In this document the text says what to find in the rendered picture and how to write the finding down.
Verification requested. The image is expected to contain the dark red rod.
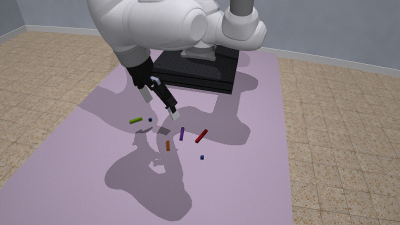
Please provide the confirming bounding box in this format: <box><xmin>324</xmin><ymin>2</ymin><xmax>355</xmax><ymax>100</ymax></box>
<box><xmin>195</xmin><ymin>129</ymin><xmax>208</xmax><ymax>143</ymax></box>

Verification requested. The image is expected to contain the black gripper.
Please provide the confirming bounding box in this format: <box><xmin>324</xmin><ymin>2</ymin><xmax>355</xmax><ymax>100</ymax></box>
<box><xmin>126</xmin><ymin>56</ymin><xmax>180</xmax><ymax>121</ymax></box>

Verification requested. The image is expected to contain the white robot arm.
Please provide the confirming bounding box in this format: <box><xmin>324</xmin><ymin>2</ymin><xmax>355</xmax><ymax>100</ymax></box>
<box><xmin>86</xmin><ymin>0</ymin><xmax>267</xmax><ymax>68</ymax></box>

